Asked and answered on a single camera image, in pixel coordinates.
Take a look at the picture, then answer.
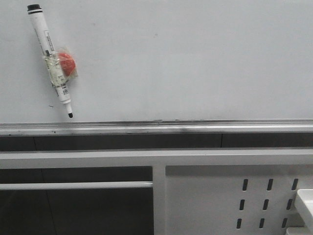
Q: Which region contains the red round magnet taped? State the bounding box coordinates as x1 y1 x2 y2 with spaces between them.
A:
57 47 78 81

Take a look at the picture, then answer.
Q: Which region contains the white whiteboard marker black tip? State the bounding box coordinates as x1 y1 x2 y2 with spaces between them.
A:
27 4 73 118

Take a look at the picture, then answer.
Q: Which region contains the white whiteboard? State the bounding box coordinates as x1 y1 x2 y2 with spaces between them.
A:
0 0 313 136

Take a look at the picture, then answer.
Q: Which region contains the white perforated metal panel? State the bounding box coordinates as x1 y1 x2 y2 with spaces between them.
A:
166 164 313 235

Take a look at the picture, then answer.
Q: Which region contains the white plastic tray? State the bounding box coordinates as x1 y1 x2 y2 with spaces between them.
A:
285 189 313 235

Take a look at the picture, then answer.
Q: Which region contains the white metal stand frame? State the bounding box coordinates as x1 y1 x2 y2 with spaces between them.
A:
0 148 313 235

